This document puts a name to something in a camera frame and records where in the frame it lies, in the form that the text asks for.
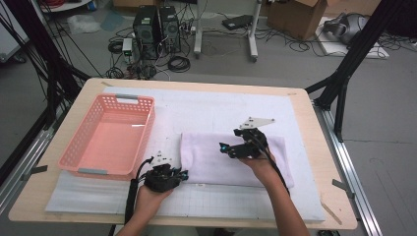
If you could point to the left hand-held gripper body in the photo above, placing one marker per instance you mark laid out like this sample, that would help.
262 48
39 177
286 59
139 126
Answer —
162 180

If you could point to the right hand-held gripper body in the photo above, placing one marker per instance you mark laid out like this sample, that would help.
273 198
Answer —
252 147

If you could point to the lilac cat-print garment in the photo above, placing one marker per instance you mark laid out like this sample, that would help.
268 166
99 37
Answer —
206 160

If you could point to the pink plastic basket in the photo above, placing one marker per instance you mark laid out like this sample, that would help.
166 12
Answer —
111 144

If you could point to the person's left hand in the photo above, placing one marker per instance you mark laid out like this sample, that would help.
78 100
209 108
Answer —
149 203

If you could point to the person's right hand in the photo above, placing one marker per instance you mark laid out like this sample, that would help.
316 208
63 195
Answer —
264 172

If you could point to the white grid mat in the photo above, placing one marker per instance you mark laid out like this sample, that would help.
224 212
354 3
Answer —
213 105

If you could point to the white rolling stand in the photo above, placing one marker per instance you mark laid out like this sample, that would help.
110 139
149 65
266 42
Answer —
252 32

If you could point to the black flat box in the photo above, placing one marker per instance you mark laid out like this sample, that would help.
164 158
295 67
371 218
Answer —
237 22

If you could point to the black computer tower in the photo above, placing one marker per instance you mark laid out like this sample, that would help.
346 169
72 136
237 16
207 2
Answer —
146 32
170 29

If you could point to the large cardboard box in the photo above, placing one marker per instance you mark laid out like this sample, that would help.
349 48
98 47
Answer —
295 19

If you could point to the white flat board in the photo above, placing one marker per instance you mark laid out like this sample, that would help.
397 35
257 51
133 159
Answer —
334 49

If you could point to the small white power adapter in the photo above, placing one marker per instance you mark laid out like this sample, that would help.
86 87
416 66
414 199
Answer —
127 46

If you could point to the grey and black device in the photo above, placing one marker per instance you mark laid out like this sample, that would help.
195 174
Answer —
347 28

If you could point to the clear plastic bag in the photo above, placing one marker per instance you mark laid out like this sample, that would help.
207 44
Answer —
83 23

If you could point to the aluminium rail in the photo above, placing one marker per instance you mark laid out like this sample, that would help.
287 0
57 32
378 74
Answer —
26 160
347 157

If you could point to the grey metal bracket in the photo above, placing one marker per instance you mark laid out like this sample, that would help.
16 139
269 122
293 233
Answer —
342 187
36 170

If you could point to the black metal frame strut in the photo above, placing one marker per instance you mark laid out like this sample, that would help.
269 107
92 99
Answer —
49 59
360 42

